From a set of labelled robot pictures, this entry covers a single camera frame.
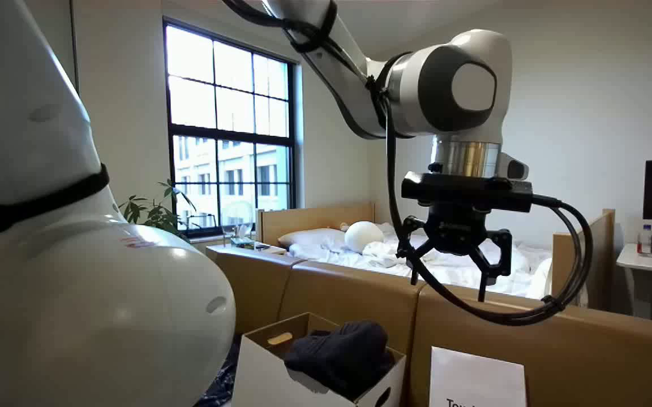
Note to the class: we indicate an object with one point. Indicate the white rumpled bedding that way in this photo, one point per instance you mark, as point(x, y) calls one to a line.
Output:
point(340, 255)

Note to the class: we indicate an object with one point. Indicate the white desk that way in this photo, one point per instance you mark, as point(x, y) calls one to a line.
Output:
point(644, 262)

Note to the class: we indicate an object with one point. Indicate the small clear water bottle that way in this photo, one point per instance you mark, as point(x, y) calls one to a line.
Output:
point(645, 241)

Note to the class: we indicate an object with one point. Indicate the clear glass on sill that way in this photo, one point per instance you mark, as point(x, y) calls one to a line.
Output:
point(241, 233)

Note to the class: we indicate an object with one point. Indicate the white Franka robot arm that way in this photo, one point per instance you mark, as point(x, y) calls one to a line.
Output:
point(77, 301)

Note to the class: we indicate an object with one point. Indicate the blue patterned cloth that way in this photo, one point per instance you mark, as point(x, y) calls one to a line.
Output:
point(220, 385)

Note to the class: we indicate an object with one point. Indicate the wooden bed frame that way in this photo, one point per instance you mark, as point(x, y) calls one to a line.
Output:
point(305, 218)

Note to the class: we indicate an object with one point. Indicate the black framed window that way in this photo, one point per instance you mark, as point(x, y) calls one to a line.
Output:
point(226, 128)

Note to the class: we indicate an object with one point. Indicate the green potted plant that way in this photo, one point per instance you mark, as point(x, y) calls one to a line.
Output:
point(151, 215)

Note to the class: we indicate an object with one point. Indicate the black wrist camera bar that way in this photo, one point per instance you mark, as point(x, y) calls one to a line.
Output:
point(465, 193)

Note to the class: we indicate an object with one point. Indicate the black cloth garment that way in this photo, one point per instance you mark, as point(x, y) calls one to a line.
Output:
point(340, 358)

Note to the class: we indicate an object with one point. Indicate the round white cushion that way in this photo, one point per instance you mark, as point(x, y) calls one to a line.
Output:
point(362, 236)

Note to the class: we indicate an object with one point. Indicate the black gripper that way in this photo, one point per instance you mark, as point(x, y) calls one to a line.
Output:
point(455, 226)

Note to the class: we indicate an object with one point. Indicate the white cardboard box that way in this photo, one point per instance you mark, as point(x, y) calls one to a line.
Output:
point(265, 376)

